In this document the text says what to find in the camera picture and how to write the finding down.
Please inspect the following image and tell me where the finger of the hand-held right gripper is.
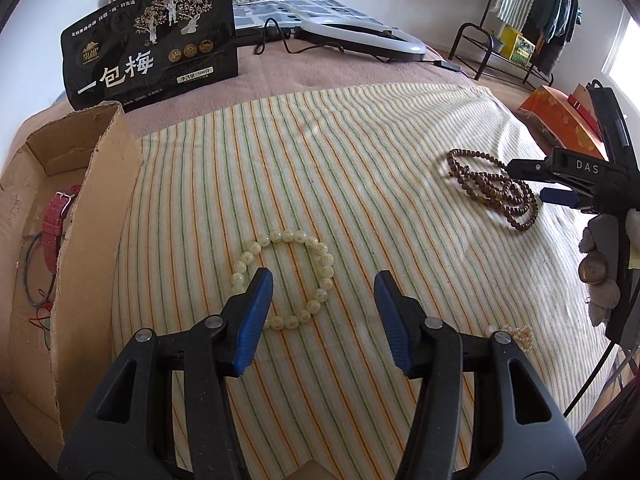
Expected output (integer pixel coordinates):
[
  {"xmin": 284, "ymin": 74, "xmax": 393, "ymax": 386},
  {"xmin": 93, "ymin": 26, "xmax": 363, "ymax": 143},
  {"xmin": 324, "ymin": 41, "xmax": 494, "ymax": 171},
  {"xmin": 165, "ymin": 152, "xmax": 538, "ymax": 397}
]
[
  {"xmin": 539, "ymin": 187, "xmax": 596, "ymax": 210},
  {"xmin": 507, "ymin": 152, "xmax": 619, "ymax": 184}
]

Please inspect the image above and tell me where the black ring light cable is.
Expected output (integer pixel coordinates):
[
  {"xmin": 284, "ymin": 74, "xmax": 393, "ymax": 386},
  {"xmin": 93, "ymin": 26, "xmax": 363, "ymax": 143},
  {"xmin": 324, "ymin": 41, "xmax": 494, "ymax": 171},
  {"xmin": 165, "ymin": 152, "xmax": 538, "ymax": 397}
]
[{"xmin": 252, "ymin": 16, "xmax": 481, "ymax": 81}]

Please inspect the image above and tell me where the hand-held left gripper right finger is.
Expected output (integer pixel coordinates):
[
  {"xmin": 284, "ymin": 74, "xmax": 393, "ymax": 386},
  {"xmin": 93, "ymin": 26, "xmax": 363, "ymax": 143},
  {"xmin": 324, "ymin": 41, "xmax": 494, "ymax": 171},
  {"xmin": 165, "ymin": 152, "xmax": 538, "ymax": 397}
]
[{"xmin": 373, "ymin": 269, "xmax": 587, "ymax": 480}]

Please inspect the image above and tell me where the red glitter band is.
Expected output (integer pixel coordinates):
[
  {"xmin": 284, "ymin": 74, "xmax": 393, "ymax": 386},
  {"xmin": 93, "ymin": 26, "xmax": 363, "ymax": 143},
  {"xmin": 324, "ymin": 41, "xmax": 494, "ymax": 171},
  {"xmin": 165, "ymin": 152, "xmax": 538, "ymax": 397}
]
[{"xmin": 40, "ymin": 184, "xmax": 82, "ymax": 273}]

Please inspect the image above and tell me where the blue grey hanging shirt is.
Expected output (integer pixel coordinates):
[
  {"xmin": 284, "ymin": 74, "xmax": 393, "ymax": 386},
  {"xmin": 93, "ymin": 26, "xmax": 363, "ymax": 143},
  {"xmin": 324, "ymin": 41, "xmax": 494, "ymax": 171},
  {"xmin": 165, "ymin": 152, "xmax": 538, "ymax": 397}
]
[{"xmin": 552, "ymin": 0, "xmax": 573, "ymax": 41}]

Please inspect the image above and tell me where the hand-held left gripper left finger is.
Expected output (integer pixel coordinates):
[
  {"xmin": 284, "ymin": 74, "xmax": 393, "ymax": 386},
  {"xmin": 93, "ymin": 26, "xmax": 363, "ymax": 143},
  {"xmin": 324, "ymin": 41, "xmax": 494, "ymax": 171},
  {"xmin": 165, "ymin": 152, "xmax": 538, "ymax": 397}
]
[{"xmin": 56, "ymin": 266, "xmax": 275, "ymax": 480}]

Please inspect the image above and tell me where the tan bed sheet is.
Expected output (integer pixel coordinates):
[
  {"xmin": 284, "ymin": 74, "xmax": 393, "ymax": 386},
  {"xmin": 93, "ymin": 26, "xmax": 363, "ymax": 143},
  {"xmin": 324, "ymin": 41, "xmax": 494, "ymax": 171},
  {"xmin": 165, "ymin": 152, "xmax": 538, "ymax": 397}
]
[{"xmin": 17, "ymin": 35, "xmax": 501, "ymax": 131}]

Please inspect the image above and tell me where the grey metal bangle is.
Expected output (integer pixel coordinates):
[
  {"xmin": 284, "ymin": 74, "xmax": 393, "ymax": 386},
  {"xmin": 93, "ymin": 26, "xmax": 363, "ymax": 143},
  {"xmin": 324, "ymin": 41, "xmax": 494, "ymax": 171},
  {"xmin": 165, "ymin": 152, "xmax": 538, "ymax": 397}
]
[{"xmin": 19, "ymin": 232, "xmax": 58, "ymax": 307}]

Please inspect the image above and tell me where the black snack bag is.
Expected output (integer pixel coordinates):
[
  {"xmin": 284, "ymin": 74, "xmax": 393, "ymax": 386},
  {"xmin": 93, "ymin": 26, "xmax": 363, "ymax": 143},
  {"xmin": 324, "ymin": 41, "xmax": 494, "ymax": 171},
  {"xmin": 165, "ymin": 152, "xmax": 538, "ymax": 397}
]
[{"xmin": 60, "ymin": 0, "xmax": 240, "ymax": 113}]

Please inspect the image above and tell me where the window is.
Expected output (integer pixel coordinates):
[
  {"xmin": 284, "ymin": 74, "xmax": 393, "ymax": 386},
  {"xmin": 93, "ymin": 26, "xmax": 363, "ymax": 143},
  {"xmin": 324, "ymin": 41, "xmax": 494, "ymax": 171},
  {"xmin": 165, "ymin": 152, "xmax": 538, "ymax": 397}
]
[{"xmin": 600, "ymin": 10, "xmax": 636, "ymax": 76}]

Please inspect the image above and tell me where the small pearl bracelet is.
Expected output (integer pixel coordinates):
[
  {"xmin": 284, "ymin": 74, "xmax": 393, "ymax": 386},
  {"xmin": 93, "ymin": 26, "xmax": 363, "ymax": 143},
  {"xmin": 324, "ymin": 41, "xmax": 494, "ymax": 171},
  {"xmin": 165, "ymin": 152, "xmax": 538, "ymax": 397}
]
[{"xmin": 486, "ymin": 324, "xmax": 534, "ymax": 352}]

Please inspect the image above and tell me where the red flat box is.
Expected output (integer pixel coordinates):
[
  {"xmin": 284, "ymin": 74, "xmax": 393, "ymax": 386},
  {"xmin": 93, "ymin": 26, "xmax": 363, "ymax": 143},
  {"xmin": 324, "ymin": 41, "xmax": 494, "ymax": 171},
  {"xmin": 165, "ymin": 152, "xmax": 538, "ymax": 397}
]
[{"xmin": 567, "ymin": 95, "xmax": 601, "ymax": 136}]

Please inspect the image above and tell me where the blue grey patterned sheet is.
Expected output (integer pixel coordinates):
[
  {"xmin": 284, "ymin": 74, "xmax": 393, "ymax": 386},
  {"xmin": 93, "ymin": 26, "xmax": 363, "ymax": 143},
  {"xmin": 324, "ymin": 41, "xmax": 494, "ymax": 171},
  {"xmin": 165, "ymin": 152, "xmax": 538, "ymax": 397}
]
[{"xmin": 232, "ymin": 0, "xmax": 401, "ymax": 36}]

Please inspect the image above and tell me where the person's right hand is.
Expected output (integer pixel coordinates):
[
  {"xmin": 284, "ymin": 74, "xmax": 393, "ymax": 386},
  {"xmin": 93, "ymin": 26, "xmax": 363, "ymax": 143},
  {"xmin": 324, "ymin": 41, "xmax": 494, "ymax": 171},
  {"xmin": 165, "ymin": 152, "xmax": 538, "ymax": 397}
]
[{"xmin": 577, "ymin": 222, "xmax": 623, "ymax": 328}]

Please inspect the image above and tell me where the black metal clothes rack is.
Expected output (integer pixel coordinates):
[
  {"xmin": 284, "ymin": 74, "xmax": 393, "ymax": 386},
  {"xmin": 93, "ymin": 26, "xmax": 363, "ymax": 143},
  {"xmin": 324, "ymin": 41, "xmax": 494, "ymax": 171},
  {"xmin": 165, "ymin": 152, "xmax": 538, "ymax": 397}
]
[{"xmin": 448, "ymin": 0, "xmax": 566, "ymax": 87}]

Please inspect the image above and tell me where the white ring light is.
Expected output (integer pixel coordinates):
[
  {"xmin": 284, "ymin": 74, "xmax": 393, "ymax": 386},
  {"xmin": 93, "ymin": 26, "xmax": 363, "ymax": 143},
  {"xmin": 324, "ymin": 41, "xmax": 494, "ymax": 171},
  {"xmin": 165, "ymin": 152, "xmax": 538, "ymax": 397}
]
[{"xmin": 235, "ymin": 16, "xmax": 428, "ymax": 63}]

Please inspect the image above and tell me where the white bead bracelet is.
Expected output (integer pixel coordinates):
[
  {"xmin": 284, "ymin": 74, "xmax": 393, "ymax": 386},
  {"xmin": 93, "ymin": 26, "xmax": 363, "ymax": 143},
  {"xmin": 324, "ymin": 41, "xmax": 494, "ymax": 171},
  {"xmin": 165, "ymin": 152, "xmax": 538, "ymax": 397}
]
[{"xmin": 230, "ymin": 229, "xmax": 337, "ymax": 332}]

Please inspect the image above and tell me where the cardboard box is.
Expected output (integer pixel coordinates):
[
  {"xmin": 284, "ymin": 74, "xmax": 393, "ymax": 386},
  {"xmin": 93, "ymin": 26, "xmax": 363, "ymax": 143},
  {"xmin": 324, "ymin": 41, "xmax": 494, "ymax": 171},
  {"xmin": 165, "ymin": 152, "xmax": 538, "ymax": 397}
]
[{"xmin": 0, "ymin": 101, "xmax": 141, "ymax": 461}]

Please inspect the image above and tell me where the yellow box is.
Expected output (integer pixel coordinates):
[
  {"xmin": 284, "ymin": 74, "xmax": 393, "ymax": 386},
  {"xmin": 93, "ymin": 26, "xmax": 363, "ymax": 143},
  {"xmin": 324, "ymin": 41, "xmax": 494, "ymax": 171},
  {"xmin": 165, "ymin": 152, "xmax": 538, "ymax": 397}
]
[{"xmin": 500, "ymin": 25, "xmax": 536, "ymax": 66}]

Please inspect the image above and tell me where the brown wooden bead necklace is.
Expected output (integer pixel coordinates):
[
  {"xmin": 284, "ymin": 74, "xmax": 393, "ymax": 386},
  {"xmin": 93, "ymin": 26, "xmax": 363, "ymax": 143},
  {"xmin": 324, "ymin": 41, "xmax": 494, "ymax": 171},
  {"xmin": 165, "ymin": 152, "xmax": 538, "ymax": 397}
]
[{"xmin": 446, "ymin": 148, "xmax": 541, "ymax": 233}]

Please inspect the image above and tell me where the striped yellow blanket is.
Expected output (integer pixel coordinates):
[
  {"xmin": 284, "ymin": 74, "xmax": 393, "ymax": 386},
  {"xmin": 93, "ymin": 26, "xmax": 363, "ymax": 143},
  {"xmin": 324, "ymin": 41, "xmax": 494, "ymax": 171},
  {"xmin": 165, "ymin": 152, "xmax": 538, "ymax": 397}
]
[{"xmin": 110, "ymin": 82, "xmax": 626, "ymax": 480}]

